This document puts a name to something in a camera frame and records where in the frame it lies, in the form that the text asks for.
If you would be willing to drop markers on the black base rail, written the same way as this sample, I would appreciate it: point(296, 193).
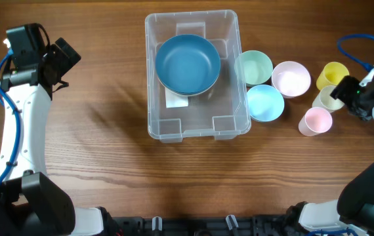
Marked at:
point(257, 225)

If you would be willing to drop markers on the pink cup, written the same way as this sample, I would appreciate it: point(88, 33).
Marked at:
point(315, 121)

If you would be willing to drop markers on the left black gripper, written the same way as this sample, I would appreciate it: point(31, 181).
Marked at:
point(66, 59)

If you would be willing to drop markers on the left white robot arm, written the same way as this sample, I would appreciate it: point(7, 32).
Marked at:
point(31, 203)

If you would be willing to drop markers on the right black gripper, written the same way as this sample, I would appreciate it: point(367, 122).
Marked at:
point(342, 92)

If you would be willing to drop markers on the pink small bowl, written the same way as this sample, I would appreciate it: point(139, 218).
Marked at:
point(291, 79)

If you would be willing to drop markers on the cream cup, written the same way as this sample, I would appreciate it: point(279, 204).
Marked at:
point(325, 101)

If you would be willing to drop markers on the yellow cup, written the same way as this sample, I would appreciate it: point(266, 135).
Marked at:
point(332, 74)

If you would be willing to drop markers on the clear plastic storage container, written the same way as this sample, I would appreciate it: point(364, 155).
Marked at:
point(221, 112)

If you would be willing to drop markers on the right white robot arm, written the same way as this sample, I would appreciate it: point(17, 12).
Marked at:
point(353, 212)

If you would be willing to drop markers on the light blue small bowl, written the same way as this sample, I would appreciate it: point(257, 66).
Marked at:
point(265, 103)

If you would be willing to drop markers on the mint green small bowl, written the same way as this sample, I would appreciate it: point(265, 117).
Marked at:
point(255, 67)

